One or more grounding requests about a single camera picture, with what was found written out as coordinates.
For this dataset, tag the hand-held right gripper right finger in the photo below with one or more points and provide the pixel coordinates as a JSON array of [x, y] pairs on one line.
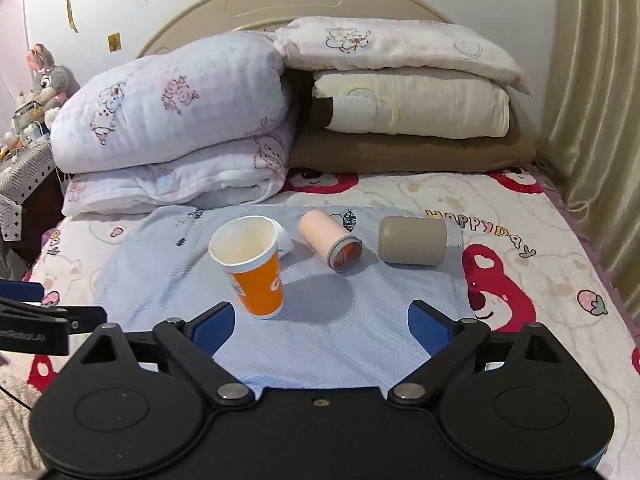
[[429, 329]]

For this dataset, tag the purple blanket edge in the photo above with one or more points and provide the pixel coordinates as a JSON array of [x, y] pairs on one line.
[[615, 285]]

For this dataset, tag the white floral folded quilt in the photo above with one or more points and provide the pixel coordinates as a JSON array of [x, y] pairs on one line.
[[175, 110]]

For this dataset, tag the yellow wall sticker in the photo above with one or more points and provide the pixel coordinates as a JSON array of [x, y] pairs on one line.
[[114, 42]]

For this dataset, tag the white fluffy rug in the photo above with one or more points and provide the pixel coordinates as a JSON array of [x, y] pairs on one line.
[[15, 410]]

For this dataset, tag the pink curtain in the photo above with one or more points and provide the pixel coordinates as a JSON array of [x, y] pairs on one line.
[[11, 45]]

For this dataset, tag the brown folded blanket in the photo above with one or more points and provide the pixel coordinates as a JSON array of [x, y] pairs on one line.
[[400, 152]]

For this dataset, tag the pink checked pillow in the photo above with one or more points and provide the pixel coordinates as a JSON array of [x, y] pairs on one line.
[[400, 45]]

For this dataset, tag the white crumpled paper piece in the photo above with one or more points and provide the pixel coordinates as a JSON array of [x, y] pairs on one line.
[[285, 245]]

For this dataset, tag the peach plastic cup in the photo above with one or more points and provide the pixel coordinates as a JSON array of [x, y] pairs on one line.
[[322, 232]]

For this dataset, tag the beige curtain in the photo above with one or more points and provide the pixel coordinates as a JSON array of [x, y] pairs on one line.
[[590, 110]]

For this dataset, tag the grey rabbit plush toy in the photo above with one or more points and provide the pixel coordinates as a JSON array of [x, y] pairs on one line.
[[52, 80]]

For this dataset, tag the light blue cloth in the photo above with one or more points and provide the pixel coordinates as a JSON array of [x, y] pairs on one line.
[[330, 320]]

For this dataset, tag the taupe plastic cup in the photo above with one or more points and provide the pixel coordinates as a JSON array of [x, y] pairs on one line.
[[412, 240]]

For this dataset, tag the dark wooden nightstand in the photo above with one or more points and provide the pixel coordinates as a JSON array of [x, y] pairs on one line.
[[42, 210]]

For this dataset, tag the orange paper cup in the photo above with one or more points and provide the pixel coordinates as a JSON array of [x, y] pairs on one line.
[[257, 285]]

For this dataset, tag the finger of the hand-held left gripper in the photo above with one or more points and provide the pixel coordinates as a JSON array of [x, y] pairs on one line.
[[80, 321], [20, 291]]

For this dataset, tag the cream pillow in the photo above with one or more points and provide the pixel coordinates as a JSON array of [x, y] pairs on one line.
[[425, 105]]

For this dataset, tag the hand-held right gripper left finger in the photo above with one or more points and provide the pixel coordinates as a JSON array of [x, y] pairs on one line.
[[219, 327]]

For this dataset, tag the patterned nightstand cloth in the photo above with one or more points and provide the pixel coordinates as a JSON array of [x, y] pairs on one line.
[[25, 170]]

